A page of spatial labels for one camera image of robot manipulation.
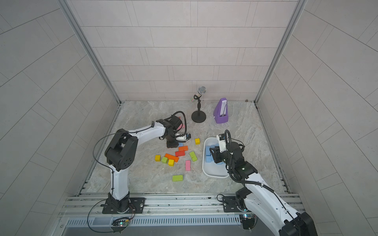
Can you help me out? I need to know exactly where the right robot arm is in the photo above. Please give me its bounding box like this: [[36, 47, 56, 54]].
[[210, 142, 318, 236]]

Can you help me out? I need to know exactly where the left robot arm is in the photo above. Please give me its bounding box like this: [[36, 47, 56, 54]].
[[101, 111, 191, 214]]

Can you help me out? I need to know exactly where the white plastic tray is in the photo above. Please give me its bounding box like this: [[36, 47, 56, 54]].
[[202, 137, 229, 179]]

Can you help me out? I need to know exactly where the black microphone stand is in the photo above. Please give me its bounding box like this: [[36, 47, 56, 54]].
[[192, 94, 206, 123]]

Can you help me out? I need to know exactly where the orange block short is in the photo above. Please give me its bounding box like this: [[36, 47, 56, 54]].
[[179, 146, 189, 151]]

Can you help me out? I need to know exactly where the red block lower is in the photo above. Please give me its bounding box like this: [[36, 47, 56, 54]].
[[175, 150, 185, 157]]

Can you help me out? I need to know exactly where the orange block long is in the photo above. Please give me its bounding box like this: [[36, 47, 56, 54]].
[[164, 153, 179, 162]]

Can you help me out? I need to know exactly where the green cube small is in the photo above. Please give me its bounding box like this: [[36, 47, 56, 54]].
[[161, 156, 168, 164]]

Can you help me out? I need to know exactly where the green block by pink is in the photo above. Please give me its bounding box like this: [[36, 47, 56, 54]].
[[189, 151, 198, 162]]

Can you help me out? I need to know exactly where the purple metronome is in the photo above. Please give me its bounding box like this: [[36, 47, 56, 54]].
[[213, 98, 228, 124]]

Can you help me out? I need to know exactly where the silver microphone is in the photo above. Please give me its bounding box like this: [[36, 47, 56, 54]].
[[193, 86, 206, 100]]

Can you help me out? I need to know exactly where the pink block lower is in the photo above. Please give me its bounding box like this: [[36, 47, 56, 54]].
[[185, 160, 192, 171]]

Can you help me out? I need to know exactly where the green block front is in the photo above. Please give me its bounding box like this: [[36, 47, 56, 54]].
[[172, 175, 184, 182]]

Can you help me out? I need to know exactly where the right circuit board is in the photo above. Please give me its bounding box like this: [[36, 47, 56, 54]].
[[239, 214, 258, 231]]

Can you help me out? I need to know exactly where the circuit board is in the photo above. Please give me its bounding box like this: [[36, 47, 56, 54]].
[[239, 214, 258, 231], [112, 217, 131, 228]]

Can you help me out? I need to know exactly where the left circuit board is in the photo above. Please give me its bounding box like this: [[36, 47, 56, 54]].
[[112, 217, 131, 228]]

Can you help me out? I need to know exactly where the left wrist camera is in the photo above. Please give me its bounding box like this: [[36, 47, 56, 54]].
[[175, 134, 191, 142]]

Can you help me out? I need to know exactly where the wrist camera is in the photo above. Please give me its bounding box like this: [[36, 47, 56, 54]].
[[175, 134, 191, 142], [217, 134, 226, 153]]

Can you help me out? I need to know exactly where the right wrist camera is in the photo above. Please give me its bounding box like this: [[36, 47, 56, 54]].
[[217, 134, 226, 153]]

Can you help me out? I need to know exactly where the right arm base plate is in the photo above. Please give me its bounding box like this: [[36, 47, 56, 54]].
[[221, 196, 245, 213]]

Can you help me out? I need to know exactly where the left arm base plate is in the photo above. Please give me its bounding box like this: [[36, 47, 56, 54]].
[[101, 196, 146, 214]]

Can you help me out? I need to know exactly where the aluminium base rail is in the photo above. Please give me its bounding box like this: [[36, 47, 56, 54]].
[[58, 193, 306, 217]]

